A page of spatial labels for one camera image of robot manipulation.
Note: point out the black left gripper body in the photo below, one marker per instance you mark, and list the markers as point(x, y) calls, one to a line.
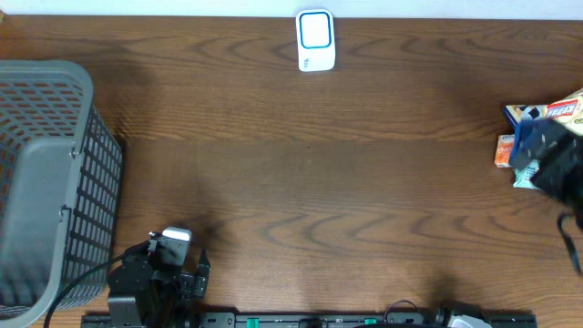
point(185, 285)

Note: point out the grey plastic shopping basket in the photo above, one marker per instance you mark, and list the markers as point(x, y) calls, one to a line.
point(61, 171)

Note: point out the orange small carton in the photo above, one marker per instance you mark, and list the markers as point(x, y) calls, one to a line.
point(504, 147)

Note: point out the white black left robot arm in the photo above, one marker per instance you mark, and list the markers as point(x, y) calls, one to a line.
point(150, 288)

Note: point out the light green packet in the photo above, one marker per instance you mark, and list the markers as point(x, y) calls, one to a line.
point(523, 176)

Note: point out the yellow snack bag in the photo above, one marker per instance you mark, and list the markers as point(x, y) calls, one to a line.
point(567, 111)

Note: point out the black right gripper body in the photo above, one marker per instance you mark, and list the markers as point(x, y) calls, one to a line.
point(567, 175)

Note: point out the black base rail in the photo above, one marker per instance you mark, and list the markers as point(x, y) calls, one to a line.
point(393, 319)

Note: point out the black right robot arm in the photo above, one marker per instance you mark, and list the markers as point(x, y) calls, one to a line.
point(568, 193)

